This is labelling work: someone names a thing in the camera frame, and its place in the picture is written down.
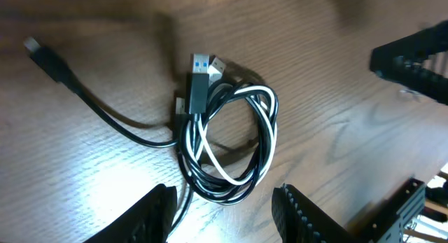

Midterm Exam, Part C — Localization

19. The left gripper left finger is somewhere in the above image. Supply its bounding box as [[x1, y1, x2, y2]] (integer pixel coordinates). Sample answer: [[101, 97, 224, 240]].
[[85, 184, 177, 243]]

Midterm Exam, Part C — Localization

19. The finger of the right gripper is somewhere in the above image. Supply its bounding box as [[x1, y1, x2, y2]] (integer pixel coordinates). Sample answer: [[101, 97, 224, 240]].
[[369, 21, 447, 105]]

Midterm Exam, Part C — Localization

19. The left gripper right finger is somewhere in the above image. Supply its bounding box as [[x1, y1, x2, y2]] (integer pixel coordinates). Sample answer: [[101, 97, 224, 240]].
[[272, 184, 356, 243]]

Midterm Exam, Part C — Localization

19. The black USB cable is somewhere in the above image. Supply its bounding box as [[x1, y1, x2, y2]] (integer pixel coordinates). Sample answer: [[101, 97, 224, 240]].
[[23, 36, 280, 237]]

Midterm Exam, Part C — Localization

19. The white USB cable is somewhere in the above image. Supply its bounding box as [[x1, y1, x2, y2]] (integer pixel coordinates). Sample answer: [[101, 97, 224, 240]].
[[174, 57, 278, 202]]

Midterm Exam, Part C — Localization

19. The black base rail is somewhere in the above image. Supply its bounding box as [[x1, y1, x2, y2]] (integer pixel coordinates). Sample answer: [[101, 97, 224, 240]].
[[358, 178, 426, 243]]

